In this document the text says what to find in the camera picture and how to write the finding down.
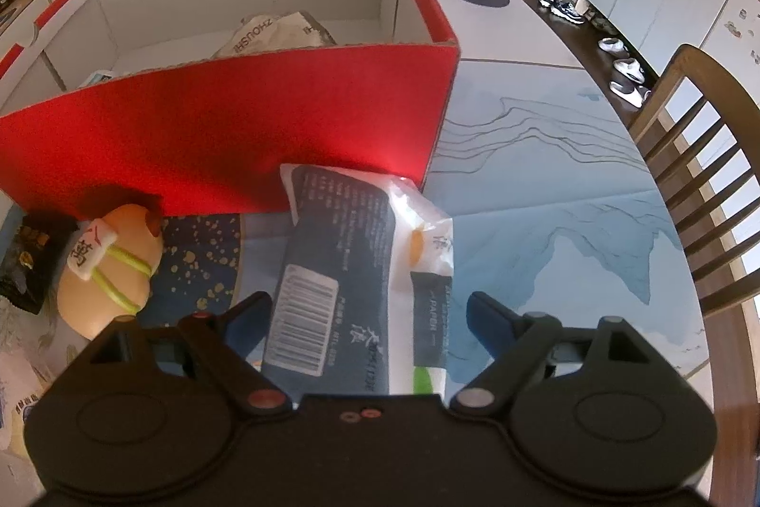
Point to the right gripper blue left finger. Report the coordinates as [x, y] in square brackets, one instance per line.
[244, 326]

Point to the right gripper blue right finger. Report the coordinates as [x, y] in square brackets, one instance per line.
[496, 327]

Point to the dark blue tissue pack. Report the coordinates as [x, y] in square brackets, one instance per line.
[362, 304]

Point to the small black snack packet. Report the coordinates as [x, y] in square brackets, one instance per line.
[29, 262]

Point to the blueberry pastry clear pack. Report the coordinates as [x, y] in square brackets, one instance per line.
[23, 382]

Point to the silver brown snack bag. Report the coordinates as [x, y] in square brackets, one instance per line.
[266, 32]

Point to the blue cracker packet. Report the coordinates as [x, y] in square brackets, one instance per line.
[97, 77]

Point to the red cardboard box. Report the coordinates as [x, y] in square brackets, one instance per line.
[186, 134]

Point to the wooden chair right side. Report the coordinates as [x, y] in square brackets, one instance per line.
[739, 114]

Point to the white drawer sideboard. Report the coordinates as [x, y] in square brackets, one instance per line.
[20, 23]

